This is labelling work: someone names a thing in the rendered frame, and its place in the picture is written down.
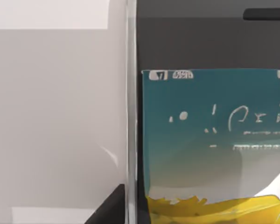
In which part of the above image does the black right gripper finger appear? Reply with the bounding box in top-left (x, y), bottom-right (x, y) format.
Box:
top-left (84, 183), bottom-right (126, 224)

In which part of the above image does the black rounded bar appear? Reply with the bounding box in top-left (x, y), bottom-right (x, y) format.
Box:
top-left (243, 8), bottom-right (280, 21)

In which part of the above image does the grey cabinet with dark inside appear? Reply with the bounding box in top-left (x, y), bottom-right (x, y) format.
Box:
top-left (125, 0), bottom-right (280, 224)

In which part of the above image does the teal and yellow book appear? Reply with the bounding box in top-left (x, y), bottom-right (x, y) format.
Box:
top-left (141, 68), bottom-right (280, 224)

